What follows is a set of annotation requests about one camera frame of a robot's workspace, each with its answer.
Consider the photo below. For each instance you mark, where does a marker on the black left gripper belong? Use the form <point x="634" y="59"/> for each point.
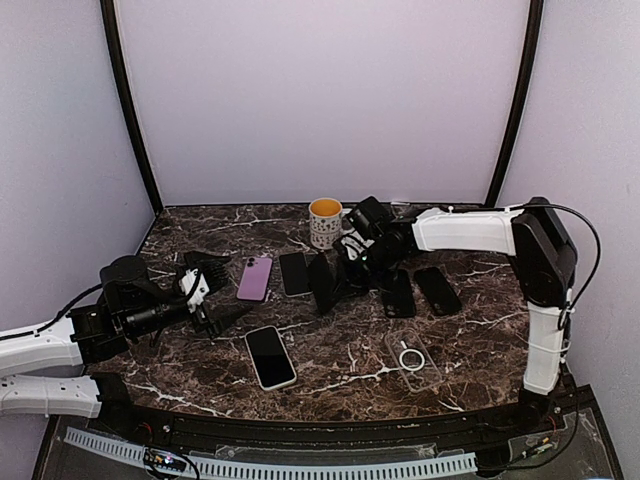
<point x="217" y="328"/>

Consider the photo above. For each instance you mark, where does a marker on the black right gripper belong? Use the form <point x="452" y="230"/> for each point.
<point x="349" y="279"/>

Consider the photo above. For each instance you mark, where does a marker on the black phone grey case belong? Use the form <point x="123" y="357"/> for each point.
<point x="323" y="284"/>

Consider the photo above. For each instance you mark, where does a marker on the black phone dark case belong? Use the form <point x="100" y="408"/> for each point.
<point x="255" y="279"/>

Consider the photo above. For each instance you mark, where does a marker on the clear magsafe phone case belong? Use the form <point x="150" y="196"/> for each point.
<point x="413" y="360"/>

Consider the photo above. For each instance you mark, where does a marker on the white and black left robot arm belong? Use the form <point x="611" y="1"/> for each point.
<point x="100" y="324"/>

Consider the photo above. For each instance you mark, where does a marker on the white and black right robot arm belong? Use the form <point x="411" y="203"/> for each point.
<point x="530" y="237"/>

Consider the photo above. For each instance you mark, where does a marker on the black phone white case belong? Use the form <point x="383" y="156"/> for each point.
<point x="270" y="360"/>

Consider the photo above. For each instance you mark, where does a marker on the white spotted mug orange inside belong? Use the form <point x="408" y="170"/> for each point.
<point x="325" y="222"/>

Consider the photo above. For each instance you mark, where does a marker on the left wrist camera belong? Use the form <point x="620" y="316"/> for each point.
<point x="194" y="287"/>

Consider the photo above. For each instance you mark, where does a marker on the black left frame post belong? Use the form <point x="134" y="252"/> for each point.
<point x="128" y="109"/>

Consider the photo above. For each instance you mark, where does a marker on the black frame post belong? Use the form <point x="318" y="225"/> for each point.
<point x="521" y="89"/>
<point x="128" y="109"/>

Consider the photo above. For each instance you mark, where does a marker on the black right frame post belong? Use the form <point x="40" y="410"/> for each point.
<point x="521" y="89"/>

